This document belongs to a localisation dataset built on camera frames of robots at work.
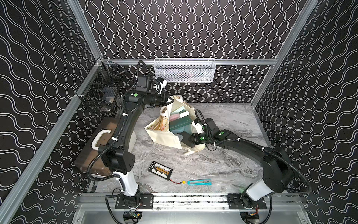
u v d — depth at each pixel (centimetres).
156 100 65
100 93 94
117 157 45
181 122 86
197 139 75
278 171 44
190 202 76
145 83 59
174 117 82
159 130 79
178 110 98
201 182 82
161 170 84
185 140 87
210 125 67
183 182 81
